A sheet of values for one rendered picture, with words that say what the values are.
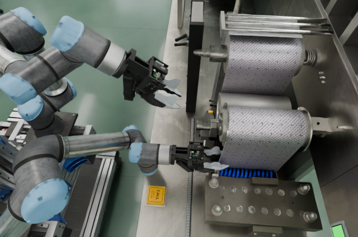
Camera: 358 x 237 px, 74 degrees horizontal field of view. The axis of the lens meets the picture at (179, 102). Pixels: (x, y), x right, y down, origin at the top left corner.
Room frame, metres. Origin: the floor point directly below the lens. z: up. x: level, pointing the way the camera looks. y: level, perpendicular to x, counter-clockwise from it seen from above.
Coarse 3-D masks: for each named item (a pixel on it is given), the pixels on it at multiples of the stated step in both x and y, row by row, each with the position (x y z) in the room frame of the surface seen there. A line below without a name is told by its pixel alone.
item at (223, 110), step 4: (224, 108) 0.44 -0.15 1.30; (220, 112) 0.46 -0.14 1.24; (224, 112) 0.42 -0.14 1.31; (224, 116) 0.40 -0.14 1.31; (304, 116) 0.40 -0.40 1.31; (224, 120) 0.39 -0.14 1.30; (224, 124) 0.38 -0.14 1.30; (224, 128) 0.37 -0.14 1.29; (224, 132) 0.36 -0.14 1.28; (220, 136) 0.37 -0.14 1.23; (224, 136) 0.35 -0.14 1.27; (220, 140) 0.36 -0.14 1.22
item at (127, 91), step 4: (124, 76) 0.40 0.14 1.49; (128, 76) 0.41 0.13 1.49; (124, 80) 0.40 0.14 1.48; (128, 80) 0.40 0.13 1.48; (132, 80) 0.40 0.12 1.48; (124, 84) 0.40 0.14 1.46; (128, 84) 0.40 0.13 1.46; (132, 84) 0.40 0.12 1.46; (124, 88) 0.40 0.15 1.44; (128, 88) 0.40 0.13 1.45; (132, 88) 0.40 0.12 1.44; (124, 92) 0.40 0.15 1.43; (128, 92) 0.40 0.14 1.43; (132, 92) 0.40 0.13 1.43; (124, 96) 0.41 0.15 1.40; (128, 96) 0.40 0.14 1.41; (132, 96) 0.40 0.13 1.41; (132, 100) 0.41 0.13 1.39
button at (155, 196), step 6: (150, 186) 0.30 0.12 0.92; (156, 186) 0.30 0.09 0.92; (150, 192) 0.27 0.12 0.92; (156, 192) 0.27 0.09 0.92; (162, 192) 0.27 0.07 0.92; (150, 198) 0.25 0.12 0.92; (156, 198) 0.25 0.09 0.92; (162, 198) 0.25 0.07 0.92; (150, 204) 0.23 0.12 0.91; (156, 204) 0.23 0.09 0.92; (162, 204) 0.23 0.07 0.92
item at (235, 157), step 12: (228, 156) 0.34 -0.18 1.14; (240, 156) 0.34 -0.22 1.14; (252, 156) 0.33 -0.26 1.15; (264, 156) 0.33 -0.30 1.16; (276, 156) 0.33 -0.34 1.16; (288, 156) 0.33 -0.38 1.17; (240, 168) 0.34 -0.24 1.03; (252, 168) 0.33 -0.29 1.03; (264, 168) 0.33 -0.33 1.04; (276, 168) 0.33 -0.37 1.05
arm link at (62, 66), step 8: (48, 48) 0.45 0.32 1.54; (56, 48) 0.44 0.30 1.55; (48, 56) 0.42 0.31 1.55; (56, 56) 0.42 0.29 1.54; (64, 56) 0.42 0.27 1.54; (56, 64) 0.41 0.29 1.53; (64, 64) 0.42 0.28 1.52; (72, 64) 0.43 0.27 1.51; (80, 64) 0.44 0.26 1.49; (56, 72) 0.39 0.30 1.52; (64, 72) 0.41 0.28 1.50
